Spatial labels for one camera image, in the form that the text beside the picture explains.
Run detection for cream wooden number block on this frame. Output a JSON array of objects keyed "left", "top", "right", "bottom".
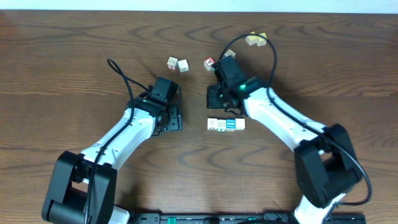
[{"left": 207, "top": 118, "right": 218, "bottom": 130}]

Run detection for green sided wooden block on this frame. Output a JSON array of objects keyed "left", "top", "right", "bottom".
[{"left": 216, "top": 119, "right": 226, "bottom": 132}]

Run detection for blue faced wooden block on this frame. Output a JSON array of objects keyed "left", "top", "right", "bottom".
[{"left": 226, "top": 119, "right": 236, "bottom": 131}]

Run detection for plain cream wooden block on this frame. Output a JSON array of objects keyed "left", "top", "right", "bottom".
[{"left": 235, "top": 118, "right": 246, "bottom": 131}]

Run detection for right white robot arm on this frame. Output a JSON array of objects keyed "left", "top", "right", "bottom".
[{"left": 206, "top": 78, "right": 369, "bottom": 223}]

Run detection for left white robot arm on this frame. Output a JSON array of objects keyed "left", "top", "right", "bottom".
[{"left": 42, "top": 98, "right": 182, "bottom": 223}]

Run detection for red letter A block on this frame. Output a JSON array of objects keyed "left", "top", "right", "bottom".
[{"left": 204, "top": 57, "right": 215, "bottom": 71}]

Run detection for blue sided wooden block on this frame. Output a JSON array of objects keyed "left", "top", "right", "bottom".
[{"left": 223, "top": 49, "right": 236, "bottom": 58}]

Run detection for plain wooden letter block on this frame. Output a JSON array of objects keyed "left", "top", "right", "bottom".
[{"left": 177, "top": 59, "right": 189, "bottom": 73}]

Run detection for left yellow wooden block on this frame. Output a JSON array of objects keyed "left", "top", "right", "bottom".
[{"left": 246, "top": 32, "right": 257, "bottom": 45}]

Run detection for yellow wooden block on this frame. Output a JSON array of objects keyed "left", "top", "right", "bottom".
[
  {"left": 246, "top": 32, "right": 257, "bottom": 45},
  {"left": 256, "top": 32, "right": 267, "bottom": 47}
]

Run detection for right yellow wooden block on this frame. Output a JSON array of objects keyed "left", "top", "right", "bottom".
[{"left": 256, "top": 32, "right": 267, "bottom": 47}]

